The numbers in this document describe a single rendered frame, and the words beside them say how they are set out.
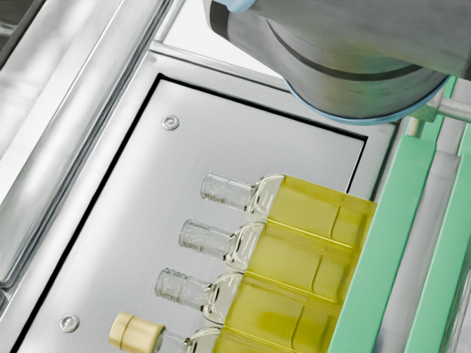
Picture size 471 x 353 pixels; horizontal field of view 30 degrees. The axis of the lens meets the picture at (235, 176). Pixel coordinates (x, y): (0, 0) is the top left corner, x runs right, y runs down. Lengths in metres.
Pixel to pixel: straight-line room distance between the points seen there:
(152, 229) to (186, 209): 0.05
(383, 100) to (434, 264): 0.26
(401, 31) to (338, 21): 0.03
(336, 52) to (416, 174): 0.36
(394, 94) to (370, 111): 0.04
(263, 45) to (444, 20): 0.17
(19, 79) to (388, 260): 0.66
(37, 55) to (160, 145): 0.25
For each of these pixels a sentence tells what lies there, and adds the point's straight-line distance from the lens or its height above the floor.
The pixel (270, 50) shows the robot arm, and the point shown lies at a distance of 0.51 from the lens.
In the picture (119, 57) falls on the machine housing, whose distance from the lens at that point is 1.17.
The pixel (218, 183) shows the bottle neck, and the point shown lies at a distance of 0.89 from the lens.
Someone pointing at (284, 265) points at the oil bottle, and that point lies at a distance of 0.83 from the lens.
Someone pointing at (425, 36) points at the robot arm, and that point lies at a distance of 0.36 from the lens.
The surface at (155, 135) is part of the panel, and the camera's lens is 1.09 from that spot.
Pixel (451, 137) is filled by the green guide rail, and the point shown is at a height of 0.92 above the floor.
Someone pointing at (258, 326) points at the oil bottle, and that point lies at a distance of 0.81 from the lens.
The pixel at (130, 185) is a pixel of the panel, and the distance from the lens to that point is 1.06.
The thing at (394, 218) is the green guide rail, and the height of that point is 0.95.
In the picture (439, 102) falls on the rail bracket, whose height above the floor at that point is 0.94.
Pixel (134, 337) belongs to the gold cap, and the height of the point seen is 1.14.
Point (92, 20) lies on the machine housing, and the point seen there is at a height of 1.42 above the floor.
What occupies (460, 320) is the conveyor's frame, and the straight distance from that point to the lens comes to 0.70.
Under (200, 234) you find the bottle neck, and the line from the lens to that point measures 0.86.
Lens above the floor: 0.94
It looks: 11 degrees up
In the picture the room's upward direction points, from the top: 72 degrees counter-clockwise
